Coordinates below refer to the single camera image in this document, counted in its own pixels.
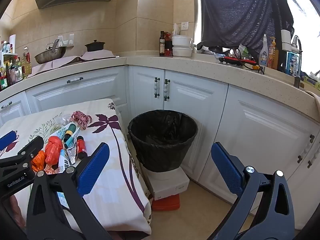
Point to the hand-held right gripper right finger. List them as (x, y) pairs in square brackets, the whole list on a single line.
[(226, 170)]

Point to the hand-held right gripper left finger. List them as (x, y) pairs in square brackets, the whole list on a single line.
[(93, 170)]

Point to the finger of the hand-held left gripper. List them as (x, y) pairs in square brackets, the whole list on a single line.
[(7, 140), (27, 152)]

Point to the orange wrapper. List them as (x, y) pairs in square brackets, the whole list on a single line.
[(38, 161)]

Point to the red orange plastic bag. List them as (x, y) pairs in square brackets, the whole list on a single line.
[(53, 150)]

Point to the small red bottle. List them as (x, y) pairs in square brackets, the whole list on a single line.
[(81, 146)]

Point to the teal white packet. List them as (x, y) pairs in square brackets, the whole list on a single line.
[(61, 133)]

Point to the black trash bin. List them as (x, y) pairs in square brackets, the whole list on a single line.
[(162, 155)]

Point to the floral tablecloth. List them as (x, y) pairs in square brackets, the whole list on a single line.
[(120, 180)]

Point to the red checked ribbon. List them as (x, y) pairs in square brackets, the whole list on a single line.
[(81, 120)]

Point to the white cardboard box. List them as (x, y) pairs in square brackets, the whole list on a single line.
[(167, 185)]

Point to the group of condiment bottles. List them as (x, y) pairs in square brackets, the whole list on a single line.
[(15, 67)]

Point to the steel wok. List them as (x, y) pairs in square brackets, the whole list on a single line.
[(50, 55)]

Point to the paper towel roll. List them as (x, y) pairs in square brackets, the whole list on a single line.
[(12, 43)]

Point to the pink stove cloth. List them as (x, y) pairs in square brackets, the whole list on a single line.
[(65, 61)]

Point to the green white packet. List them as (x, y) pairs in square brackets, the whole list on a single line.
[(243, 50)]

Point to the black lidded pot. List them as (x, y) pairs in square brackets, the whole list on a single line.
[(95, 47)]

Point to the orange liquid bottle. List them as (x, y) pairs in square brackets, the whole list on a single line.
[(273, 55)]

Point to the blue canister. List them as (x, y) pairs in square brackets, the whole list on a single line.
[(292, 63)]

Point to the white lidded container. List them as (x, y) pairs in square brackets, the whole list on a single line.
[(182, 51), (181, 41)]

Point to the red snack packet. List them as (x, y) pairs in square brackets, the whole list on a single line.
[(169, 51)]

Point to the dark glass bottle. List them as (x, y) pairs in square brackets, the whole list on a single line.
[(162, 45)]

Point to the white faucet water filter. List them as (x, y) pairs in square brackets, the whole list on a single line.
[(285, 40)]

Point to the white plastic bag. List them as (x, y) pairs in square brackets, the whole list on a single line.
[(176, 28)]

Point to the dark curtain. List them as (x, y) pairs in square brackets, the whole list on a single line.
[(245, 12)]

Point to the white wall hook rack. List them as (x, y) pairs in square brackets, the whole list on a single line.
[(70, 38)]

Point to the white wall socket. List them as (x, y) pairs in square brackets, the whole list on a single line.
[(184, 25)]

